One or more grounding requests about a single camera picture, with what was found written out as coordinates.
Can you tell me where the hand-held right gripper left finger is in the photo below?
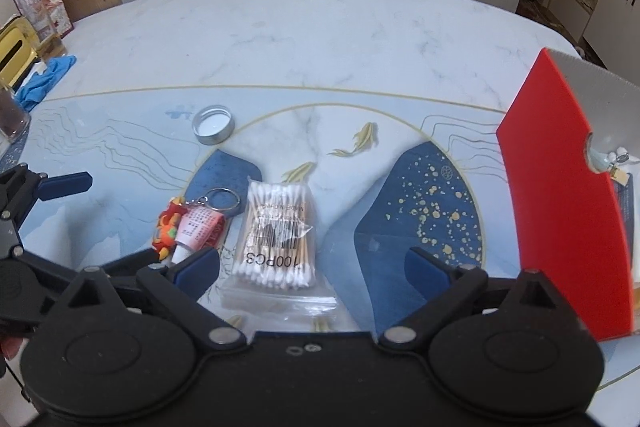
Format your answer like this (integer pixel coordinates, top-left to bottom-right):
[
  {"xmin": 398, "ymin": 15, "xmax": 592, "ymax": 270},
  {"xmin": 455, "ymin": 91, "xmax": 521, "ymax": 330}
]
[{"xmin": 50, "ymin": 247, "xmax": 247, "ymax": 352}]

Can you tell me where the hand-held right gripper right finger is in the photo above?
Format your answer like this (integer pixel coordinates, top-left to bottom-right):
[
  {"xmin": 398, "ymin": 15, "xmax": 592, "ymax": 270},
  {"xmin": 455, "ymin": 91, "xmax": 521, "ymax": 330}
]
[{"xmin": 379, "ymin": 247, "xmax": 576, "ymax": 352}]

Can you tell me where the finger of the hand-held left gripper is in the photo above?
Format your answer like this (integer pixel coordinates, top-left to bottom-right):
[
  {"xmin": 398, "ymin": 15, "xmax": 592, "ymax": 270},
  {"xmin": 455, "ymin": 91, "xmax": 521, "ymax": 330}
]
[
  {"xmin": 15, "ymin": 249, "xmax": 171, "ymax": 280},
  {"xmin": 0, "ymin": 164, "xmax": 93, "ymax": 228}
]

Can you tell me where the small pink tube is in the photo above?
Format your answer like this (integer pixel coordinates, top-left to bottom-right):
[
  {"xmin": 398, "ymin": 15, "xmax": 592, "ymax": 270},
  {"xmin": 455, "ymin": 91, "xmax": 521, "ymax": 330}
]
[{"xmin": 170, "ymin": 206, "xmax": 226, "ymax": 265}]

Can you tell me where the red orange keychain toy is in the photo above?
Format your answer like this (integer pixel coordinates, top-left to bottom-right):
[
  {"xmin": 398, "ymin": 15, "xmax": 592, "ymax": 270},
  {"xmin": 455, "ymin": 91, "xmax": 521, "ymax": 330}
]
[{"xmin": 152, "ymin": 188, "xmax": 241, "ymax": 260}]

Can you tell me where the cotton swab packet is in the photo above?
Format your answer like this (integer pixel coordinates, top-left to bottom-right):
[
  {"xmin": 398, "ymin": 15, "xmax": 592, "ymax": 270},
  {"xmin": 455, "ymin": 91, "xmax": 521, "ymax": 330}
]
[{"xmin": 220, "ymin": 179, "xmax": 338, "ymax": 310}]

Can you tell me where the red and white corrugated box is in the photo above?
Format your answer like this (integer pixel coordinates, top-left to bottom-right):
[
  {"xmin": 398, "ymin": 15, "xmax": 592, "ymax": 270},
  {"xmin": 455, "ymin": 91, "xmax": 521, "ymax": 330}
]
[{"xmin": 496, "ymin": 48, "xmax": 640, "ymax": 342}]

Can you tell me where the glass jar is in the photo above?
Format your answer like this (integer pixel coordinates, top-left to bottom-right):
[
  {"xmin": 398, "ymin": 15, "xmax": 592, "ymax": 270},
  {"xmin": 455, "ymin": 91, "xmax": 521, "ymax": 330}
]
[{"xmin": 0, "ymin": 82, "xmax": 32, "ymax": 142}]

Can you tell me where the blue cloth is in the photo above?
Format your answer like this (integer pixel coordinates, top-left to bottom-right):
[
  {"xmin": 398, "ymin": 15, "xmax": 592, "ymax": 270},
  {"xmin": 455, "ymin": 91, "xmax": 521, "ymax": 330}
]
[{"xmin": 14, "ymin": 56, "xmax": 77, "ymax": 112}]

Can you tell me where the round metal lid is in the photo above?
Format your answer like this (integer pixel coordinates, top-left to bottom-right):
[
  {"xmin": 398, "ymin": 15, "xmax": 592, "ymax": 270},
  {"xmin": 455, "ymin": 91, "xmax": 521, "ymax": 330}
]
[{"xmin": 191, "ymin": 105, "xmax": 236, "ymax": 145}]

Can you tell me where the yellow tissue box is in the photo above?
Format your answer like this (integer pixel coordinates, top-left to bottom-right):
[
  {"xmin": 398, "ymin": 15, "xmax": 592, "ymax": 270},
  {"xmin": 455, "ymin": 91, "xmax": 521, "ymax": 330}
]
[{"xmin": 0, "ymin": 18, "xmax": 41, "ymax": 90}]

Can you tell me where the low white shoe shelf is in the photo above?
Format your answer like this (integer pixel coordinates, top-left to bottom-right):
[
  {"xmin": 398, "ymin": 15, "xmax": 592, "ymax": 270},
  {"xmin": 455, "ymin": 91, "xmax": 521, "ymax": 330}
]
[{"xmin": 547, "ymin": 0, "xmax": 608, "ymax": 42}]

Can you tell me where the white cabinet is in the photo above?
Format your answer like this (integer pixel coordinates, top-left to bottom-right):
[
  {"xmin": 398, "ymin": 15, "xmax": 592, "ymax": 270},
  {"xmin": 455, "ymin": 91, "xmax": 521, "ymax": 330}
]
[{"xmin": 582, "ymin": 0, "xmax": 640, "ymax": 70}]

